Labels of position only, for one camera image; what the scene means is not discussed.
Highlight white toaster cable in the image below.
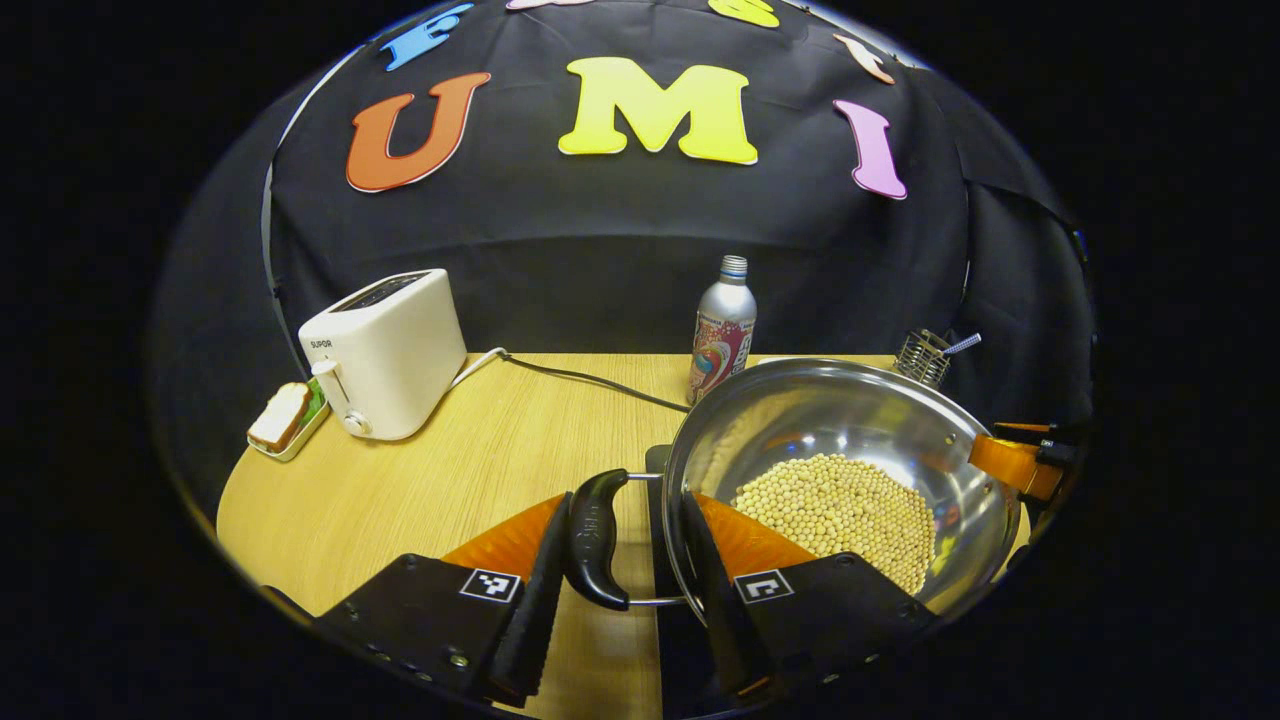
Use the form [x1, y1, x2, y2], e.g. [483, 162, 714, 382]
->
[447, 346, 511, 391]

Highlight bread slice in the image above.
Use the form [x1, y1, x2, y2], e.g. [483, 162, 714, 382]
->
[248, 382, 311, 453]

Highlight black backdrop cloth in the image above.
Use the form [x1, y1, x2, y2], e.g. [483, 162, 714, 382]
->
[150, 0, 1096, 501]

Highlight black cooktop power cable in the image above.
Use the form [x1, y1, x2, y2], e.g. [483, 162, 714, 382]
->
[500, 352, 693, 414]

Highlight metal wire holder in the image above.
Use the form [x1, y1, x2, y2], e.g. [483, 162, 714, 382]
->
[893, 328, 983, 389]

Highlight stainless steel pot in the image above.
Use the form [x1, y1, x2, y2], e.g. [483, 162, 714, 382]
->
[565, 357, 1023, 621]

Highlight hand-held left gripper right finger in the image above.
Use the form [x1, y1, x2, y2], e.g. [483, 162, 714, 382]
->
[680, 490, 941, 706]

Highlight pile of soybeans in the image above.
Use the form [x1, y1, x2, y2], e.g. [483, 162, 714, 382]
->
[730, 452, 938, 596]

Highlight white toaster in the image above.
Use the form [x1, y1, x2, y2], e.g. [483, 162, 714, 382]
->
[298, 268, 469, 442]

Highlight silver drink bottle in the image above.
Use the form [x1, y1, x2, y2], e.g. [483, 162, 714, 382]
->
[687, 255, 758, 405]

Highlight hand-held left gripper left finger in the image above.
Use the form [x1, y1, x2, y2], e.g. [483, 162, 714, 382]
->
[262, 490, 576, 708]

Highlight green and white plate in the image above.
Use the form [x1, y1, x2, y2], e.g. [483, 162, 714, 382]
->
[247, 378, 331, 463]

